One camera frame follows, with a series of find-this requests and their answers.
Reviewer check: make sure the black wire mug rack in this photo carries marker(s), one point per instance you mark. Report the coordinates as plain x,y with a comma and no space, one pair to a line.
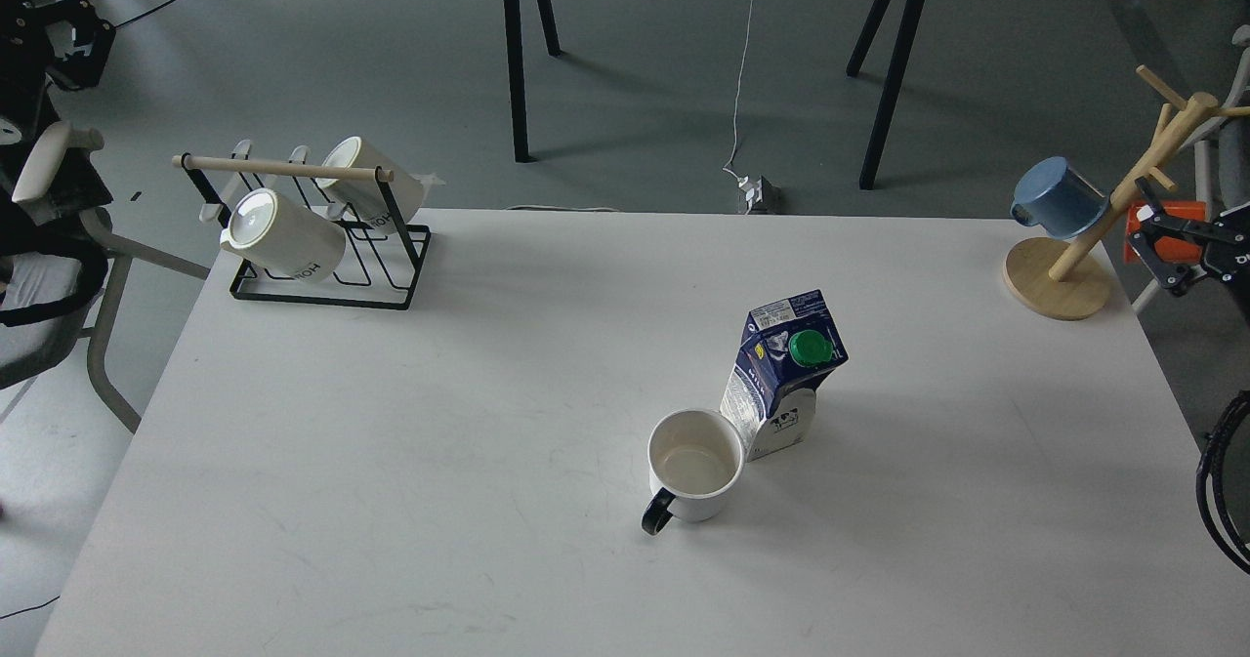
377,270

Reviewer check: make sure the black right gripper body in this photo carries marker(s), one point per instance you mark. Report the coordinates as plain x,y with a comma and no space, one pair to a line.
1226,257

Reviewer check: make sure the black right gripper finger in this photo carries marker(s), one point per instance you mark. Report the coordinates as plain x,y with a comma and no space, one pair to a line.
1157,218
1175,278

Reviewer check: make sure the white mug front on rack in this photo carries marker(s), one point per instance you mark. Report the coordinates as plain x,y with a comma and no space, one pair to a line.
279,235

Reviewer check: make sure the white mug rear on rack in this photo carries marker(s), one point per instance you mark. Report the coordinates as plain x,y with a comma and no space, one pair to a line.
364,196

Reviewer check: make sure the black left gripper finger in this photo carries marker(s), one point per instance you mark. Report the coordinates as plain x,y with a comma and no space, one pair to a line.
82,63

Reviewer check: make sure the black table legs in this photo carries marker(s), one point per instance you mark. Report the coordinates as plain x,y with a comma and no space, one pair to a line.
912,12
515,68

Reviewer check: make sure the blue milk carton green cap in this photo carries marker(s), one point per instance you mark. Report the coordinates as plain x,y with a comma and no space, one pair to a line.
788,348

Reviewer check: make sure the wooden mug tree stand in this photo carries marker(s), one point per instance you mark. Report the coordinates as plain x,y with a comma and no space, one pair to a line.
1058,278

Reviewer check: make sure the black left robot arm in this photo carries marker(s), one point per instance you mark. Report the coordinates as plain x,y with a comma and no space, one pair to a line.
74,189

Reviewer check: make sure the white mug on rack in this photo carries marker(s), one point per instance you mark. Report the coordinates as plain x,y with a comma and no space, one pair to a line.
364,196
279,235

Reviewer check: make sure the white mug with black handle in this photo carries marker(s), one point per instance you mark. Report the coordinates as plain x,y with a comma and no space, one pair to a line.
694,458

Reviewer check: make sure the black table legs right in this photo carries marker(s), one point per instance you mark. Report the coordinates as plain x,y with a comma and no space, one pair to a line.
912,12

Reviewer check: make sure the black table legs left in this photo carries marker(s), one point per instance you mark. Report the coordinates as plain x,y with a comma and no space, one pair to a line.
515,68

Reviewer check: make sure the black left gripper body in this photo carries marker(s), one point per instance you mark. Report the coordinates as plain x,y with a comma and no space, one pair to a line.
26,55

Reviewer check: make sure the blue mug on tree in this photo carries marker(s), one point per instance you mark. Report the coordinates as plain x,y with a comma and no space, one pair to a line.
1052,194

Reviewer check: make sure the grey power adapter on floor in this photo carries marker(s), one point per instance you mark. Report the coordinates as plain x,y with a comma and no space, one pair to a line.
758,196

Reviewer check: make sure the white chair right edge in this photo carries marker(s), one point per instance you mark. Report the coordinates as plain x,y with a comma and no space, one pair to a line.
1220,168

